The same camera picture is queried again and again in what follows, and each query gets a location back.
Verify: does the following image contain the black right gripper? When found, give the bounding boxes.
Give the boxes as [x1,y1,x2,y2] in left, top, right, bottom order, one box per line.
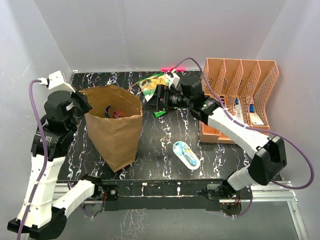
[142,84,193,113]

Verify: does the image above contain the green cassava chips bag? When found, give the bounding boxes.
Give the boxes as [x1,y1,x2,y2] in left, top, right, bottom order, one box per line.
[138,73,170,102]

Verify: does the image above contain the brown paper bag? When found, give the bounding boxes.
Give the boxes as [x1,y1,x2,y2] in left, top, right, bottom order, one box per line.
[83,84,143,173]

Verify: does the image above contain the blue Burts chips bag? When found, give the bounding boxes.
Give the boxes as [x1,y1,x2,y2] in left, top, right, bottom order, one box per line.
[104,105,111,118]

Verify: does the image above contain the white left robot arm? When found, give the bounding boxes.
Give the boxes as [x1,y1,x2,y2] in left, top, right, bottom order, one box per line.
[7,90,104,240]

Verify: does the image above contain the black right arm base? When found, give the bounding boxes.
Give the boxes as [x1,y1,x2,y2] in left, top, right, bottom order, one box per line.
[196,183,250,204]

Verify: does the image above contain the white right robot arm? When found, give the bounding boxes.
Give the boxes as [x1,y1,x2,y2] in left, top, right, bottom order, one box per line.
[142,82,287,199]

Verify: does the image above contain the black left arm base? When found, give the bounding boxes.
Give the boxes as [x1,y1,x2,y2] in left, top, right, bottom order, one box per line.
[80,174,119,202]

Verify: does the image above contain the red snack packet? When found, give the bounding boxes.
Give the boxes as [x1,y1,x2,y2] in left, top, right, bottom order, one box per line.
[112,110,123,119]

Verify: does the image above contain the toothbrush blister pack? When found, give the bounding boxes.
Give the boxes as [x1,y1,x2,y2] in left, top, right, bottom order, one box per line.
[172,141,201,171]

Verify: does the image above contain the orange plastic file organizer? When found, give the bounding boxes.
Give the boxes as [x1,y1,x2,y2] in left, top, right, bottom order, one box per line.
[201,58,279,131]

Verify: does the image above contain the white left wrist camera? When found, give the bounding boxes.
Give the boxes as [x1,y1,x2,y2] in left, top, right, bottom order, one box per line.
[38,70,76,94]

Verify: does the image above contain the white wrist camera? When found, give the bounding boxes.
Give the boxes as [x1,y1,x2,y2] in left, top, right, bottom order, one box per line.
[164,68,180,89]
[38,70,76,94]

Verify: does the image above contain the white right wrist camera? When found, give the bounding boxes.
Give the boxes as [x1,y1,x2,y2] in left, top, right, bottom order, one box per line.
[164,68,180,89]

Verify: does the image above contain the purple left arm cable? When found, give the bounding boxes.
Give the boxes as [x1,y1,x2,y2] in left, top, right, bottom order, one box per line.
[16,79,48,240]

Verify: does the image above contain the aluminium rail frame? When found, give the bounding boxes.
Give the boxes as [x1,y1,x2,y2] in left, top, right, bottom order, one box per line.
[53,139,310,240]

